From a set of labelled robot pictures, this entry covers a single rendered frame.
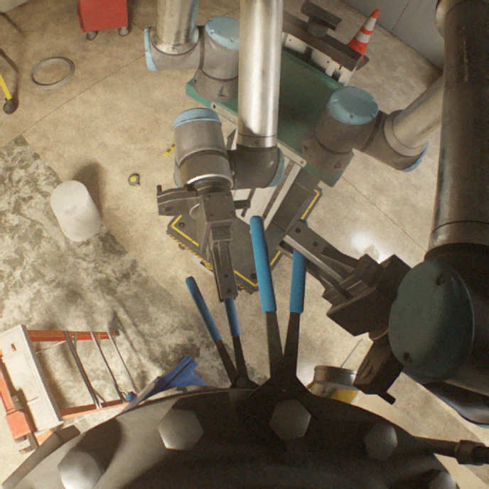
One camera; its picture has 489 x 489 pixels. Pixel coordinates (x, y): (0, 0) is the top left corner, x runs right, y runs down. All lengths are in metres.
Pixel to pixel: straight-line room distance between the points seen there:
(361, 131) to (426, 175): 2.72
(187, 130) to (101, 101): 2.80
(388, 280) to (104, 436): 0.32
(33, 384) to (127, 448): 1.00
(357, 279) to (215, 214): 0.25
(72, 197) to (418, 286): 2.29
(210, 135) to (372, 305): 0.41
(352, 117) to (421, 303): 0.84
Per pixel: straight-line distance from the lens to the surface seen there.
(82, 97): 3.51
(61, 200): 2.46
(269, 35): 0.74
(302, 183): 1.99
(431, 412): 3.11
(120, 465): 0.39
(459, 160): 0.38
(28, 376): 1.37
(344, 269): 0.39
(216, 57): 1.22
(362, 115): 1.10
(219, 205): 0.55
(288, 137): 1.30
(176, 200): 0.59
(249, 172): 0.77
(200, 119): 0.67
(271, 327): 0.37
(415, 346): 0.29
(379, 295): 0.37
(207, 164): 0.61
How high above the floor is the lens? 2.44
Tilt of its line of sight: 64 degrees down
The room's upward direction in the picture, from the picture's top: 24 degrees clockwise
